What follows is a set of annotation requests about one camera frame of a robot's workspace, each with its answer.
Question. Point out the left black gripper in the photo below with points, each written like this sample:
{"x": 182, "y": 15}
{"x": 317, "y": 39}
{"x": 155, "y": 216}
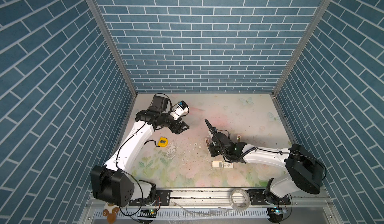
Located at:
{"x": 177, "y": 126}

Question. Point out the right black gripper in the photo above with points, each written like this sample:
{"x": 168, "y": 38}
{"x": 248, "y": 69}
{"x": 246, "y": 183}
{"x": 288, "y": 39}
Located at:
{"x": 211, "y": 149}

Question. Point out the white staple box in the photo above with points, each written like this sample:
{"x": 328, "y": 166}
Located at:
{"x": 222, "y": 165}

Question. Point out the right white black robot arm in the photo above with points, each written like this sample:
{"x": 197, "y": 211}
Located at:
{"x": 302, "y": 171}

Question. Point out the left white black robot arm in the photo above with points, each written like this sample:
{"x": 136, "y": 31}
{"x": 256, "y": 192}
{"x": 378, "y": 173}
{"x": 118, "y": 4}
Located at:
{"x": 113, "y": 182}

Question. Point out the yellow tape measure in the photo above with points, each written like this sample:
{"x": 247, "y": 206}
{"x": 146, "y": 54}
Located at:
{"x": 163, "y": 142}

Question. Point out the clear tape roll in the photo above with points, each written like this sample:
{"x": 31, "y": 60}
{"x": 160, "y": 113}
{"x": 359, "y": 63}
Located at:
{"x": 239, "y": 200}

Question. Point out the plush panda toy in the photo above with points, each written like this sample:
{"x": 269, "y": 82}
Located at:
{"x": 110, "y": 211}

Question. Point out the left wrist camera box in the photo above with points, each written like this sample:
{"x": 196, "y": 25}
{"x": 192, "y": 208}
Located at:
{"x": 182, "y": 109}

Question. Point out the aluminium front rail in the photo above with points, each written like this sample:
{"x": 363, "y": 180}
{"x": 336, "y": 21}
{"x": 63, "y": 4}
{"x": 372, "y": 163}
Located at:
{"x": 219, "y": 197}

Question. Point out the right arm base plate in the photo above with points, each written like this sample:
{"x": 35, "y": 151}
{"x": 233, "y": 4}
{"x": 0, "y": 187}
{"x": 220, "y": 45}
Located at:
{"x": 259, "y": 197}

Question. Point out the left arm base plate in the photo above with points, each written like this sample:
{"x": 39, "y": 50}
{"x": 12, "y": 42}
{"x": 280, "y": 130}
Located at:
{"x": 160, "y": 197}

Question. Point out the white slotted cable duct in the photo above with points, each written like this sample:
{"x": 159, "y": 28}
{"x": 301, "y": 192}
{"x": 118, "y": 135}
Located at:
{"x": 202, "y": 214}

